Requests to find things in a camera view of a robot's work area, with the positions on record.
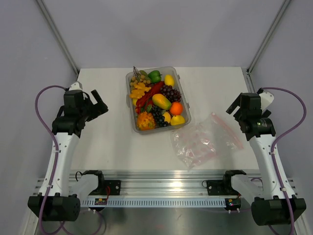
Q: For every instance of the yellow ginger root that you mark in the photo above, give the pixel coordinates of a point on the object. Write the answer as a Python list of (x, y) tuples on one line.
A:
[(139, 91)]

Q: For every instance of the aluminium frame post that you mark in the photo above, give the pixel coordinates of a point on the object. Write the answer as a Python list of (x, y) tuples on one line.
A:
[(269, 34), (57, 35)]

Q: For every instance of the green bell pepper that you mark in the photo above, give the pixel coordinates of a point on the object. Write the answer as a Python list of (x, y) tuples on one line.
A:
[(155, 76)]

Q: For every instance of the yellow green mango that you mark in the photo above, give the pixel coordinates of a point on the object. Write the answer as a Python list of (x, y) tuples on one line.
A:
[(161, 101)]

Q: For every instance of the red lobster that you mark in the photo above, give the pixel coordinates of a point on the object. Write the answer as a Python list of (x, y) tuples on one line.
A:
[(154, 90)]

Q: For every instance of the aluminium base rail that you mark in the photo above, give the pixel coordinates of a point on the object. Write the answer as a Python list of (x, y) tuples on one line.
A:
[(150, 184)]

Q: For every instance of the red grape bunch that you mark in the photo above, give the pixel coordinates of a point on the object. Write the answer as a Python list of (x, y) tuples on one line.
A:
[(173, 95)]

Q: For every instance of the clear plastic food bin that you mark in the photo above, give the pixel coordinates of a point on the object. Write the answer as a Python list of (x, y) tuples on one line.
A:
[(135, 111)]

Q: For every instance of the small yellow fruit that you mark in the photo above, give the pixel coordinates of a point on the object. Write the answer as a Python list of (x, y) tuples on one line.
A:
[(167, 117)]

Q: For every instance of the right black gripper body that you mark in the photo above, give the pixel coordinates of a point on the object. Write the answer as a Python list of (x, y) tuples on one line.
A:
[(243, 117)]

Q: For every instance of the clear zip top bag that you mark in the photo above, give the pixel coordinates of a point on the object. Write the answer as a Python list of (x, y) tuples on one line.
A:
[(197, 143)]

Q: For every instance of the right aluminium frame post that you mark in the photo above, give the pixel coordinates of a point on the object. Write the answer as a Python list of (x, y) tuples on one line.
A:
[(269, 34)]

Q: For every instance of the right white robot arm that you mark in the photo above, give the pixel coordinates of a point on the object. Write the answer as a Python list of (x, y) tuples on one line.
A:
[(276, 202)]

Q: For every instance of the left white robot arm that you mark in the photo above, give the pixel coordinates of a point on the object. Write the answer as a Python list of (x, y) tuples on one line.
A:
[(57, 200)]

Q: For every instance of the white slotted cable duct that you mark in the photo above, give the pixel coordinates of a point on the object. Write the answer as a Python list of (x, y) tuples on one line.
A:
[(159, 202)]

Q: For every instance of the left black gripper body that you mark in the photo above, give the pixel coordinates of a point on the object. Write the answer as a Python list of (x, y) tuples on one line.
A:
[(86, 110)]

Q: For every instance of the left aluminium frame post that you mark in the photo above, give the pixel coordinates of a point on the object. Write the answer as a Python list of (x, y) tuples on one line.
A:
[(57, 35)]

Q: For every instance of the dark blue grape bunch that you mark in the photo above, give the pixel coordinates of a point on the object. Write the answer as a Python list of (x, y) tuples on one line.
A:
[(157, 114)]

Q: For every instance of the orange spiky pineapple fruit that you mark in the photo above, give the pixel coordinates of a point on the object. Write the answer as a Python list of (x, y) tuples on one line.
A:
[(145, 121)]

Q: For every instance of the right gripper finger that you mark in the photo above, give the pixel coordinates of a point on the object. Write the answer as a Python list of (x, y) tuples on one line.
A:
[(234, 105), (237, 115)]

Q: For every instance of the tan grape bunch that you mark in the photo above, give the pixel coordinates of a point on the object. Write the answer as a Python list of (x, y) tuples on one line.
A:
[(139, 80)]

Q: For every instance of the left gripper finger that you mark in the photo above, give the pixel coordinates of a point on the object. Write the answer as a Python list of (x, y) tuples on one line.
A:
[(98, 109), (97, 97)]

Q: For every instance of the yellow lemon at back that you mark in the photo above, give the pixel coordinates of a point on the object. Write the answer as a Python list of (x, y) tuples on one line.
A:
[(169, 80)]

